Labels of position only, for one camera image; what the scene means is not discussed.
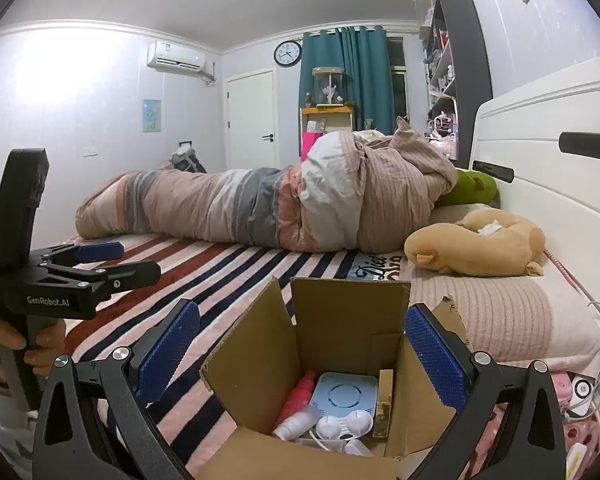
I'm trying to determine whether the striped pink navy blanket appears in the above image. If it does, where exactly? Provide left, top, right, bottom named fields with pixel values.
left=66, top=235, right=404, bottom=474

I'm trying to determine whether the yellow top cabinet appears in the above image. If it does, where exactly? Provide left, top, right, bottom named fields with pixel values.
left=300, top=105, right=355, bottom=133

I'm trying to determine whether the grey sweater forearm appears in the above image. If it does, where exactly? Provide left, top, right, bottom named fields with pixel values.
left=0, top=378, right=41, bottom=480

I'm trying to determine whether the green plush toy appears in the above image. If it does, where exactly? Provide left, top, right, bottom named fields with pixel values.
left=436, top=168, right=498, bottom=207

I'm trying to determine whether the tan plush toy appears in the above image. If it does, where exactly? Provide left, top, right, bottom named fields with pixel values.
left=404, top=208, right=545, bottom=278

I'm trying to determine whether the light blue square box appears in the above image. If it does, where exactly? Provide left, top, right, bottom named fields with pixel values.
left=310, top=372, right=378, bottom=417

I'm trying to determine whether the gold rectangular bar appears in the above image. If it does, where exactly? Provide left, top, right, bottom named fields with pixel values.
left=372, top=370, right=394, bottom=439

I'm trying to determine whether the white charger with cable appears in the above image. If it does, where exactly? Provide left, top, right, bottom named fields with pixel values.
left=296, top=438, right=374, bottom=457

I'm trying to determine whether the white door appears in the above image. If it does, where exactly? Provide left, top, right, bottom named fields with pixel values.
left=226, top=70, right=277, bottom=169

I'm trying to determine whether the rolled pink grey duvet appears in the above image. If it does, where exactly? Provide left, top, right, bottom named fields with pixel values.
left=76, top=118, right=458, bottom=254

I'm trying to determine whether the brown cardboard box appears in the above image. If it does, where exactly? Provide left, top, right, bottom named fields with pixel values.
left=191, top=276, right=472, bottom=480

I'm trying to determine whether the person's left hand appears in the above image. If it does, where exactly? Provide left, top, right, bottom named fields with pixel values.
left=0, top=320, right=66, bottom=396

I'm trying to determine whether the round wall clock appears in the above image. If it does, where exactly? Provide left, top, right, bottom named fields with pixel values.
left=273, top=40, right=302, bottom=68

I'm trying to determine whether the white air conditioner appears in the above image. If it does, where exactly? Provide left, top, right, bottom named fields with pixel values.
left=147, top=41, right=206, bottom=73

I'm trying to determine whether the pink ribbed pillow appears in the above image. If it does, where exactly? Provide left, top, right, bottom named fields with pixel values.
left=398, top=202, right=600, bottom=366

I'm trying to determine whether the pink spray bottle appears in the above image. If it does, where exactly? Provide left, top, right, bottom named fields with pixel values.
left=272, top=370, right=316, bottom=441

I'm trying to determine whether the white bed headboard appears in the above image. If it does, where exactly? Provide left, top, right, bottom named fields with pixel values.
left=471, top=57, right=600, bottom=311

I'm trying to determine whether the white contact lens case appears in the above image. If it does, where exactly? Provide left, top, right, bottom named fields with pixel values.
left=315, top=410, right=374, bottom=440

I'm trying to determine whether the magenta bag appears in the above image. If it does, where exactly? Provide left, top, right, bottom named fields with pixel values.
left=301, top=131, right=323, bottom=162

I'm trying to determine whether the black wall shelf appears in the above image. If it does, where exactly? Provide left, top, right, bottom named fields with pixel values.
left=420, top=0, right=493, bottom=169

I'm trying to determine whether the teal curtain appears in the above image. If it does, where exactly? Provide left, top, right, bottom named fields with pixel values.
left=298, top=26, right=396, bottom=134

